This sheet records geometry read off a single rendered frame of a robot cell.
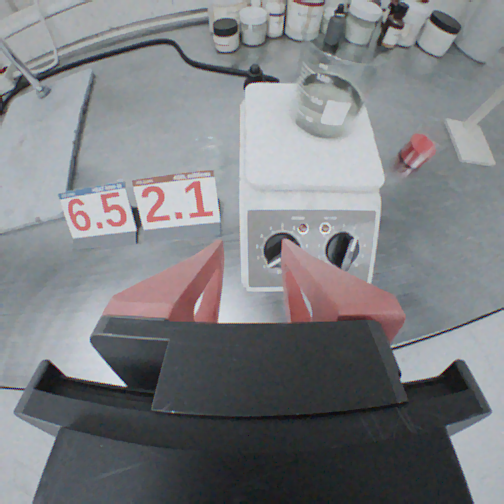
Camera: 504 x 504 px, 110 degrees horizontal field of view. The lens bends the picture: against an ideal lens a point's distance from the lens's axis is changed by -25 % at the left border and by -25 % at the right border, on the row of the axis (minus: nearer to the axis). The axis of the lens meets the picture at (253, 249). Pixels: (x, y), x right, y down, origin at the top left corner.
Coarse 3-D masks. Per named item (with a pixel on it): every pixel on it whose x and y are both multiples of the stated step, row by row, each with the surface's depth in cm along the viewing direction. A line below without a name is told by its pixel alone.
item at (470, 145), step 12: (492, 96) 23; (480, 108) 26; (492, 108) 24; (444, 120) 31; (456, 120) 30; (468, 120) 29; (456, 132) 30; (468, 132) 30; (480, 132) 30; (456, 144) 29; (468, 144) 29; (480, 144) 29; (468, 156) 28; (480, 156) 29; (492, 156) 29
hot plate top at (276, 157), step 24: (264, 96) 20; (288, 96) 20; (264, 120) 20; (288, 120) 20; (360, 120) 20; (264, 144) 19; (288, 144) 19; (312, 144) 19; (336, 144) 19; (360, 144) 19; (264, 168) 18; (288, 168) 18; (312, 168) 18; (336, 168) 19; (360, 168) 19
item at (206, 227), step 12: (216, 192) 25; (216, 204) 25; (144, 228) 26; (156, 228) 26; (168, 228) 26; (180, 228) 26; (192, 228) 26; (204, 228) 26; (216, 228) 26; (144, 240) 26; (156, 240) 26
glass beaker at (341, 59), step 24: (312, 24) 13; (336, 24) 13; (360, 24) 13; (312, 48) 12; (336, 48) 15; (360, 48) 14; (384, 48) 13; (312, 72) 13; (336, 72) 12; (360, 72) 12; (312, 96) 15; (336, 96) 14; (360, 96) 14; (312, 120) 17; (336, 120) 16
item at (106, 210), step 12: (108, 192) 24; (120, 192) 24; (72, 204) 24; (84, 204) 24; (96, 204) 24; (108, 204) 24; (120, 204) 25; (72, 216) 25; (84, 216) 25; (96, 216) 25; (108, 216) 25; (120, 216) 25; (72, 228) 25; (84, 228) 25; (96, 228) 26; (108, 228) 26
